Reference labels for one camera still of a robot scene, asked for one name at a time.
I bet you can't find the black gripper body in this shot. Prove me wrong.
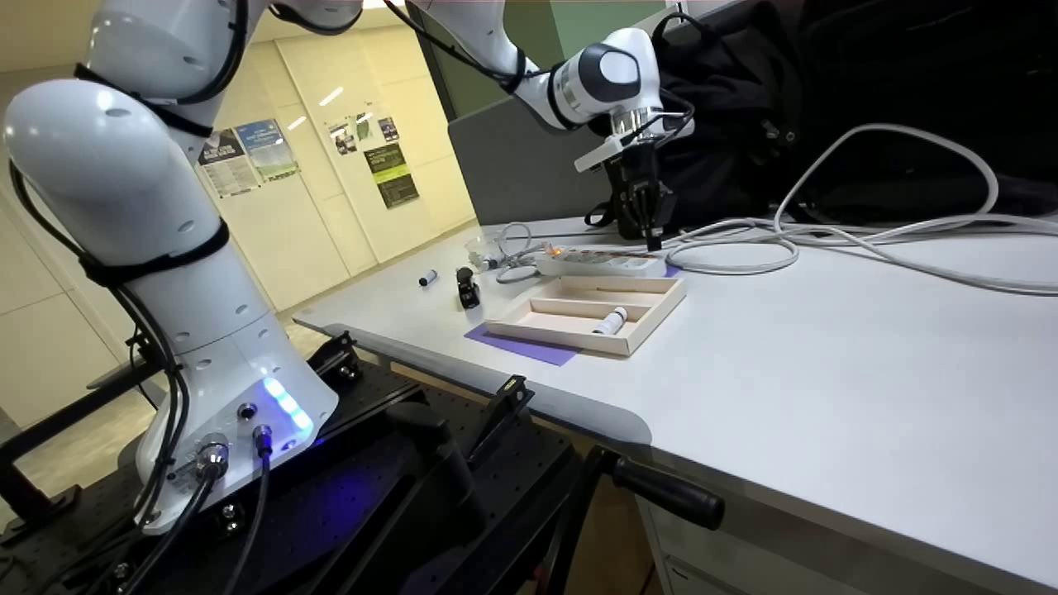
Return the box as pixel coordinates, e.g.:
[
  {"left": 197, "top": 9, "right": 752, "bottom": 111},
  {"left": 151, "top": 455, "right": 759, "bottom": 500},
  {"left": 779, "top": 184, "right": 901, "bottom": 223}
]
[{"left": 612, "top": 141, "right": 673, "bottom": 223}]

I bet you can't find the small black object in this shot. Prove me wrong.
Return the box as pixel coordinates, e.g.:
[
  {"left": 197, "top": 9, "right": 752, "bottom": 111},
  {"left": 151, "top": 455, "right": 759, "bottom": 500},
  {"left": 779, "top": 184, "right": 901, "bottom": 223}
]
[{"left": 452, "top": 263, "right": 483, "bottom": 312}]

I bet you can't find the black clamp handle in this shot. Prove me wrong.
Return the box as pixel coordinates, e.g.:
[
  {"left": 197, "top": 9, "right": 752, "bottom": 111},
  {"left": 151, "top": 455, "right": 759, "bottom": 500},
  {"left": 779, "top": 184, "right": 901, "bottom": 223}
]
[{"left": 598, "top": 448, "right": 731, "bottom": 531}]

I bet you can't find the blue wall poster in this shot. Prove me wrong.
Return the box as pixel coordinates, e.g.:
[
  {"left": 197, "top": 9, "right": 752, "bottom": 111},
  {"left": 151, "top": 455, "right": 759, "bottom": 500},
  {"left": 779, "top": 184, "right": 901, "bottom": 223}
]
[{"left": 234, "top": 115, "right": 302, "bottom": 184}]

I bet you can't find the black cloth pile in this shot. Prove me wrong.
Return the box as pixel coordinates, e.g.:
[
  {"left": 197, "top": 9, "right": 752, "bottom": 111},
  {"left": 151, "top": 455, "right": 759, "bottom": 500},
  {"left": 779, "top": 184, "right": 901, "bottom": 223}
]
[{"left": 791, "top": 0, "right": 1058, "bottom": 223}]

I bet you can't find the small white bottle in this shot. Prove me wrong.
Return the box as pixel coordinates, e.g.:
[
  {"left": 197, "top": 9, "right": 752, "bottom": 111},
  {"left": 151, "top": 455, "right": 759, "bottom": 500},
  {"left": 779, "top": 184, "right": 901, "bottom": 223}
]
[{"left": 593, "top": 305, "right": 634, "bottom": 341}]

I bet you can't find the green and black poster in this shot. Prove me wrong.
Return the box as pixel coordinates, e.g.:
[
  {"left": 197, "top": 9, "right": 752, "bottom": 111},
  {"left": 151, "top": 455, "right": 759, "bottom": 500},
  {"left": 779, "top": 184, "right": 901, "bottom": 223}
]
[{"left": 360, "top": 141, "right": 423, "bottom": 210}]

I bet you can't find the thin translucent coiled cable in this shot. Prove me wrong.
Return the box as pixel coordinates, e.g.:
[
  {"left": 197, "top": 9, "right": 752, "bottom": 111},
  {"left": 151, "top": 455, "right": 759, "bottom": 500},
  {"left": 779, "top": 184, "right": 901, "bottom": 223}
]
[{"left": 488, "top": 222, "right": 547, "bottom": 286}]

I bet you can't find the black backpack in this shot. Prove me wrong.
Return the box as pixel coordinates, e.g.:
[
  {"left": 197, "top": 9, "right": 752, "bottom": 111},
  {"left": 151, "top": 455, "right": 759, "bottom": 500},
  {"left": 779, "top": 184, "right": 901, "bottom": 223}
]
[{"left": 583, "top": 9, "right": 809, "bottom": 245}]

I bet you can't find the black robot mounting stand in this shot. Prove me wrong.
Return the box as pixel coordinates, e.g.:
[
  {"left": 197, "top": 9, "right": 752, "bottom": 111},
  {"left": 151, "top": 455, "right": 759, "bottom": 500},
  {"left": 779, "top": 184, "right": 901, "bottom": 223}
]
[{"left": 0, "top": 326, "right": 604, "bottom": 595}]

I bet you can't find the light wooden tray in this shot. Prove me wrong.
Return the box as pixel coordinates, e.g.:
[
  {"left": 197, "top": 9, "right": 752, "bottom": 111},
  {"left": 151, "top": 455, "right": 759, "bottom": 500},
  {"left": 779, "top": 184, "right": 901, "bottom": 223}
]
[{"left": 479, "top": 272, "right": 689, "bottom": 359}]

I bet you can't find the grey partition panel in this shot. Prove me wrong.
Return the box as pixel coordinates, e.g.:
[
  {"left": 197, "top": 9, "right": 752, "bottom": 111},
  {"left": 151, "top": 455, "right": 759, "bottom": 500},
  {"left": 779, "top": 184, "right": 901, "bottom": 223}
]
[{"left": 447, "top": 79, "right": 614, "bottom": 230}]

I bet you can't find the dark wall poster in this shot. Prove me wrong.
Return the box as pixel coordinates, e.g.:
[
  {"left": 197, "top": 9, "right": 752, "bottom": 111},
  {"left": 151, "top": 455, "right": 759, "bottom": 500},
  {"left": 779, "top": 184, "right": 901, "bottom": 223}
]
[{"left": 196, "top": 126, "right": 252, "bottom": 201}]

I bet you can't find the small white plug adapter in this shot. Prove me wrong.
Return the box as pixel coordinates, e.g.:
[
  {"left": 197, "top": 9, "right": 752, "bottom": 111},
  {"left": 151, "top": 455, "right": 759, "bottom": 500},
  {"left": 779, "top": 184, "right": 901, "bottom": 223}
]
[{"left": 471, "top": 233, "right": 509, "bottom": 274}]

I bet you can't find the white six-socket power strip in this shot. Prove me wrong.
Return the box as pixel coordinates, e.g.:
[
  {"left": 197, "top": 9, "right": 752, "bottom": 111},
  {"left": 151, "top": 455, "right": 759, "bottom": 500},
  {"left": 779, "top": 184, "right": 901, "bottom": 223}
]
[{"left": 531, "top": 240, "right": 671, "bottom": 280}]

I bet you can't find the thick white arched cable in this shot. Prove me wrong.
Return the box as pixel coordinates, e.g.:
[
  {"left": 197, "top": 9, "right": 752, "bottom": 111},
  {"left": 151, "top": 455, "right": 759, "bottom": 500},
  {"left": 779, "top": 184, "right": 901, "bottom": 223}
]
[{"left": 769, "top": 119, "right": 1058, "bottom": 240}]

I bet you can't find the white looped power cable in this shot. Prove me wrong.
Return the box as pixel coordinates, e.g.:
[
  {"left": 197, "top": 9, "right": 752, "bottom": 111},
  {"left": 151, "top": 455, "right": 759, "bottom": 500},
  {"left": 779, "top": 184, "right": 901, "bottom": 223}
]
[{"left": 660, "top": 215, "right": 1058, "bottom": 302}]

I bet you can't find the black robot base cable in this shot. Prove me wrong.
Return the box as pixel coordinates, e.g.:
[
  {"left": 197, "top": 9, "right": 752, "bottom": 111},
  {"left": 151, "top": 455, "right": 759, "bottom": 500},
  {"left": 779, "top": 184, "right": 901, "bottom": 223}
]
[{"left": 226, "top": 424, "right": 277, "bottom": 595}]

